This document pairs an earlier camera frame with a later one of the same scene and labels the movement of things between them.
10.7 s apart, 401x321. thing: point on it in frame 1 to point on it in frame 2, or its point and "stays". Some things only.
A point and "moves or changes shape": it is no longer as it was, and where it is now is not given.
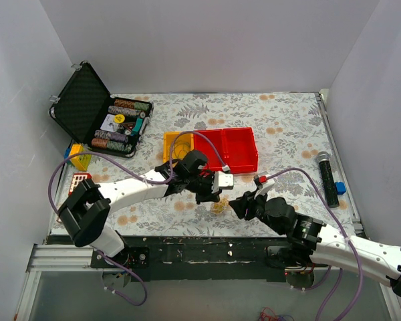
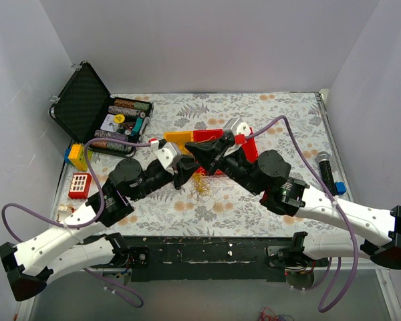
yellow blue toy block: (80, 161) stays
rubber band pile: (218, 206) moves or changes shape
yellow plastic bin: (183, 144) stays
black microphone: (324, 158) stays
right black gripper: (248, 204) to (219, 155)
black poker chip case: (85, 108) stays
